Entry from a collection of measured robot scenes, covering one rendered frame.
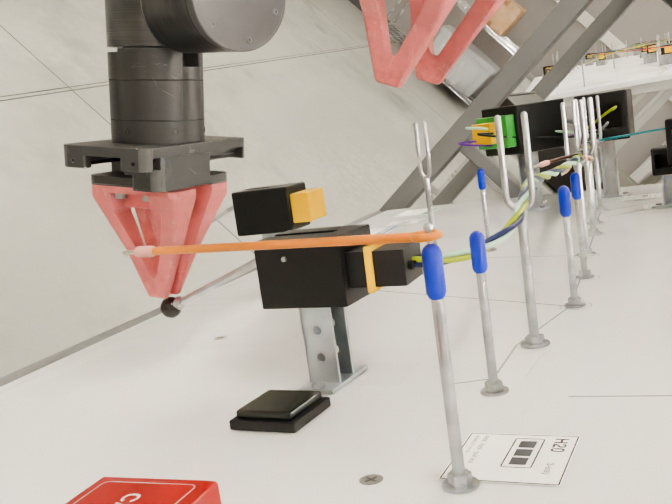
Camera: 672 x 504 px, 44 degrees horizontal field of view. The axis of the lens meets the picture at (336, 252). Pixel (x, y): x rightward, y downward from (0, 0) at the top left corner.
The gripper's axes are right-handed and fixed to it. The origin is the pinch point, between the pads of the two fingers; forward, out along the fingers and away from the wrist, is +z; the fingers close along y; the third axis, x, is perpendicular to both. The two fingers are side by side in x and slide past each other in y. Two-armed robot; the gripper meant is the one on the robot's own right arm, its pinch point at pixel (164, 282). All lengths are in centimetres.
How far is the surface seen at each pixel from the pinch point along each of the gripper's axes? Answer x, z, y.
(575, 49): 6, -19, 148
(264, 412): -12.2, 3.8, -7.3
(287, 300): -10.3, -0.6, -1.8
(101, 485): -13.9, 1.2, -20.9
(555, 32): -2, -20, 94
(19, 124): 173, 3, 146
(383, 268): -15.9, -2.9, -1.0
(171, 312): -0.7, 1.8, -0.3
